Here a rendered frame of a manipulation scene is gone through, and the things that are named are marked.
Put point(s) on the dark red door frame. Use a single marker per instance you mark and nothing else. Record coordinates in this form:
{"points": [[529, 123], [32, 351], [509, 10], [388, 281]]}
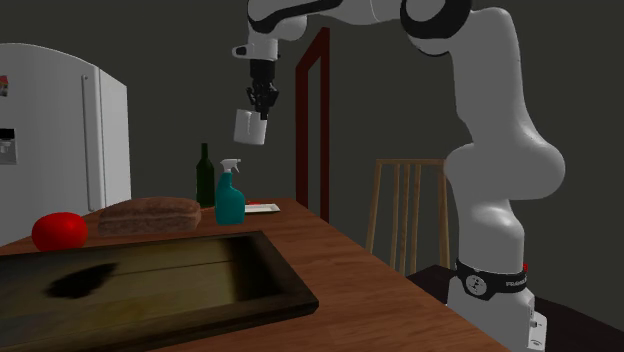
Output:
{"points": [[302, 131]]}

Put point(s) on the white mug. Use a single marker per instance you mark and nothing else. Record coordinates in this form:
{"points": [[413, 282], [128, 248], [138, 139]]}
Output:
{"points": [[250, 128]]}

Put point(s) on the wooden chair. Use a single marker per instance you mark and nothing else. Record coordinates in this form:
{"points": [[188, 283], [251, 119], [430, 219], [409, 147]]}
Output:
{"points": [[407, 214]]}

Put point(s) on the white refrigerator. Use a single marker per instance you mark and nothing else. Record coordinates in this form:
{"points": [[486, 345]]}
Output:
{"points": [[48, 141]]}

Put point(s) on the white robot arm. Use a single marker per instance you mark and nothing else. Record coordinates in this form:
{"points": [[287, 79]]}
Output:
{"points": [[492, 146]]}

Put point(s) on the dark robot stand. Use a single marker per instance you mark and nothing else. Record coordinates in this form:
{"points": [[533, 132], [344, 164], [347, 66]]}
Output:
{"points": [[575, 326]]}

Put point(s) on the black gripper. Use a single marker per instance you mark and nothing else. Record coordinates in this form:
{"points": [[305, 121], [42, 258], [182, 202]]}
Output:
{"points": [[262, 78]]}

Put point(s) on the brown bread loaf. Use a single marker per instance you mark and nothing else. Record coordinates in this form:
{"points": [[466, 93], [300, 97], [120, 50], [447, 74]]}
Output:
{"points": [[148, 215]]}

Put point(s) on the dark green glass bottle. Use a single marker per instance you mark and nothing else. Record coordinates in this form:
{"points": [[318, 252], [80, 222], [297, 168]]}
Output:
{"points": [[205, 178]]}

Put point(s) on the red tomato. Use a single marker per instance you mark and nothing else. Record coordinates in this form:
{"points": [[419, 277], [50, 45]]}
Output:
{"points": [[59, 231]]}

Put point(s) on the white flat plate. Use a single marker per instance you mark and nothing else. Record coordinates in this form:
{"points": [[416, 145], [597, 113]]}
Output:
{"points": [[263, 208]]}

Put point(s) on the teal spray bottle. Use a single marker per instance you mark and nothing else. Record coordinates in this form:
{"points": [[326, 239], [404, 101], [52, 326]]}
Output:
{"points": [[229, 200]]}

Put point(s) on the dark wooden tray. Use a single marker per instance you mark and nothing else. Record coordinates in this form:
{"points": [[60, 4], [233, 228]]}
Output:
{"points": [[146, 287]]}

